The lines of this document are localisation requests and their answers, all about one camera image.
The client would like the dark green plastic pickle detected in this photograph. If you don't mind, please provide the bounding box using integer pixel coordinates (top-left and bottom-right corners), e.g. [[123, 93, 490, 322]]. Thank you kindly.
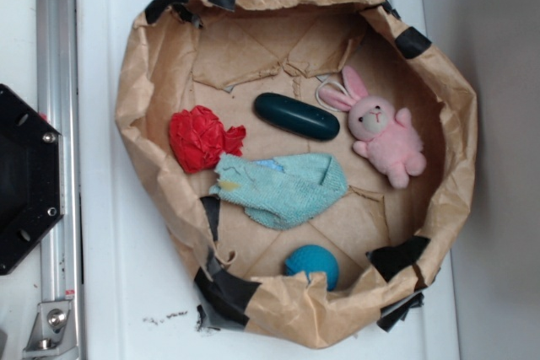
[[254, 93, 341, 141]]

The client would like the light blue towel cloth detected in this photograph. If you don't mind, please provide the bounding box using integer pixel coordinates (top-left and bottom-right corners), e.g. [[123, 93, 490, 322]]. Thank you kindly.
[[209, 153, 348, 230]]

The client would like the brown paper bag bin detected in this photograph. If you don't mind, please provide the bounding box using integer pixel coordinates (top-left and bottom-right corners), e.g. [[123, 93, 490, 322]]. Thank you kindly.
[[116, 0, 478, 348]]

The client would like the red crumpled paper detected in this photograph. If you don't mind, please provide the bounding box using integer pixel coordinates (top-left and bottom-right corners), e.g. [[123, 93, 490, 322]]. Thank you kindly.
[[169, 105, 246, 174]]

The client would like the blue golf ball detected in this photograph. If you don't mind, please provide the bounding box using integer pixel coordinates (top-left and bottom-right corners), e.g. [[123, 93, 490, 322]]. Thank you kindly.
[[284, 244, 339, 291]]

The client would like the pink plush bunny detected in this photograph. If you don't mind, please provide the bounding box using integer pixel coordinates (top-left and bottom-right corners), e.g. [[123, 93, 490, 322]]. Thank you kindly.
[[316, 66, 426, 189]]

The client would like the white tray board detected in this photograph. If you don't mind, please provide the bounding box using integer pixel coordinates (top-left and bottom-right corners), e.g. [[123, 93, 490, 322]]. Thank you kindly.
[[77, 0, 460, 359]]

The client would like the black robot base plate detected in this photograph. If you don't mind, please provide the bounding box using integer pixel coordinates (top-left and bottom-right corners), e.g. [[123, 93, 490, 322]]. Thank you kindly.
[[1, 84, 62, 276]]

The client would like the aluminium frame rail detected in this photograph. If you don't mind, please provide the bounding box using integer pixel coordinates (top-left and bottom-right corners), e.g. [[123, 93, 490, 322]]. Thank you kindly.
[[36, 0, 86, 359]]

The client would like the metal corner bracket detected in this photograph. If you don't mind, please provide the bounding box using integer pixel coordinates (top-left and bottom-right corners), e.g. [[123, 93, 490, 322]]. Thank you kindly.
[[22, 300, 78, 359]]

